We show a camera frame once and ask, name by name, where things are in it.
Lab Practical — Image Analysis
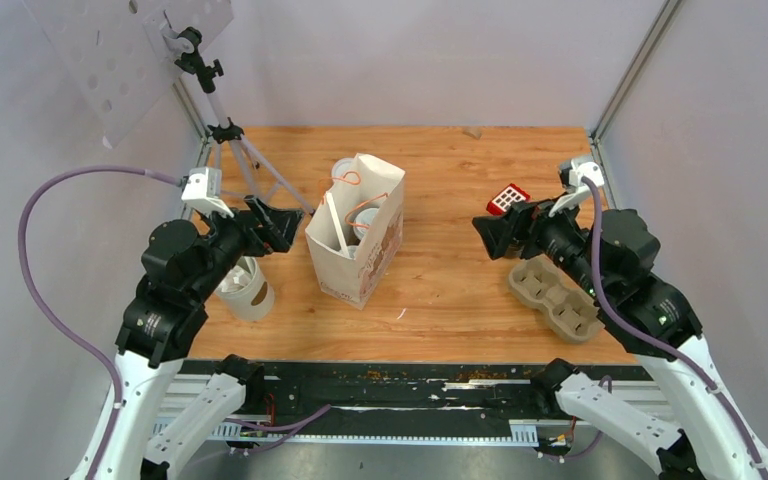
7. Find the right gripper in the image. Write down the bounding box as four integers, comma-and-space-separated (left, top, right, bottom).
470, 186, 607, 299

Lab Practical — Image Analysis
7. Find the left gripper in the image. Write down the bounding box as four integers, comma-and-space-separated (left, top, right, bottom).
191, 191, 307, 300

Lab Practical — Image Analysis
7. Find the white paper straw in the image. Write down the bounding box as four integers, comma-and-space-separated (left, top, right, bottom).
325, 191, 351, 258

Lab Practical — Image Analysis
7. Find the paper bag with orange handles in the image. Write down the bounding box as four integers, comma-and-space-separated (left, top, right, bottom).
305, 153, 406, 310

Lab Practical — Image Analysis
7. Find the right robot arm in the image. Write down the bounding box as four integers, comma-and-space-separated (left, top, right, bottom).
472, 201, 768, 479

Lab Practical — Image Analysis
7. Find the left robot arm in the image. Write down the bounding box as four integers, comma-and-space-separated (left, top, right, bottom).
71, 196, 305, 479

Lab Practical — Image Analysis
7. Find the red box with white grid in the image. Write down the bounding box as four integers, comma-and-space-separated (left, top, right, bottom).
486, 183, 531, 215

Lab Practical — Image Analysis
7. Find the grey tripod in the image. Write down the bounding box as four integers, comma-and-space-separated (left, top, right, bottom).
164, 26, 315, 216

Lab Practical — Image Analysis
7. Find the cardboard cup carrier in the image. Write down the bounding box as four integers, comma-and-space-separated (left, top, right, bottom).
507, 256, 604, 344

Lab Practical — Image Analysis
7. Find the white lid stack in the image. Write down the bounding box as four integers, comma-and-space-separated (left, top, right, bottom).
330, 157, 354, 181

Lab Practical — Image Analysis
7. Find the white cup with paper sleeves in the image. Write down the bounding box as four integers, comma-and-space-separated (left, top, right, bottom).
214, 257, 275, 322

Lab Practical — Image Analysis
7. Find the white perforated panel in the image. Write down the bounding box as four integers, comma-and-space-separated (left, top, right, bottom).
25, 0, 234, 148

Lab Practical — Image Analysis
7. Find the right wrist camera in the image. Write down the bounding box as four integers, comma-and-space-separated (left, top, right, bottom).
549, 154, 605, 217

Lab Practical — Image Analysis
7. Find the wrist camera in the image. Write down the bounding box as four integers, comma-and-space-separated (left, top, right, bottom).
549, 154, 605, 217
181, 166, 233, 218

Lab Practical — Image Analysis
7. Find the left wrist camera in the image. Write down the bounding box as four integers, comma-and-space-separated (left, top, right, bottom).
181, 166, 233, 218

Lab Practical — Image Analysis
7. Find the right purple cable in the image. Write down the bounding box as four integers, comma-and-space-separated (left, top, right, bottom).
536, 175, 768, 480

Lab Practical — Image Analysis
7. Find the purple cable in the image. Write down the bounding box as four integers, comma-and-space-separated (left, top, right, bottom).
536, 175, 768, 480
17, 165, 332, 480

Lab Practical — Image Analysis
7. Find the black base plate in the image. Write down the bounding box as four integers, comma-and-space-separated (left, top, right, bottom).
198, 360, 599, 442

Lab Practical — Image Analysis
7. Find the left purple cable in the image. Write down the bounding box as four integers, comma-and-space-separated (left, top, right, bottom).
17, 165, 332, 480

